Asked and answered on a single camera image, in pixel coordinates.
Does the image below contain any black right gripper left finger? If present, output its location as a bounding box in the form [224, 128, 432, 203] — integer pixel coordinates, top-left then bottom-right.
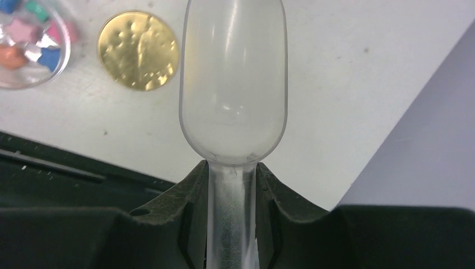
[1, 162, 207, 268]

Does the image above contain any clear plastic scoop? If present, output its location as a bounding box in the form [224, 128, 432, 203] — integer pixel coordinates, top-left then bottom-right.
[179, 1, 288, 268]

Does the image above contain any clear round plastic container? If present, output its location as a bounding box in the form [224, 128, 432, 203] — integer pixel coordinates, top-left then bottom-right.
[1, 1, 77, 90]

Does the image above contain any gold round lid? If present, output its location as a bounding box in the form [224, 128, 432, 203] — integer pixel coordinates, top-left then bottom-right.
[97, 10, 180, 91]

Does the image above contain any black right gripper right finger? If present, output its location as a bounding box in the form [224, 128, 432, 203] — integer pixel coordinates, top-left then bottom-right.
[256, 163, 474, 268]

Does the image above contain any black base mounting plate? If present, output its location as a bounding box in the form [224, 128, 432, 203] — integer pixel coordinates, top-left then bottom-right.
[1, 132, 174, 211]

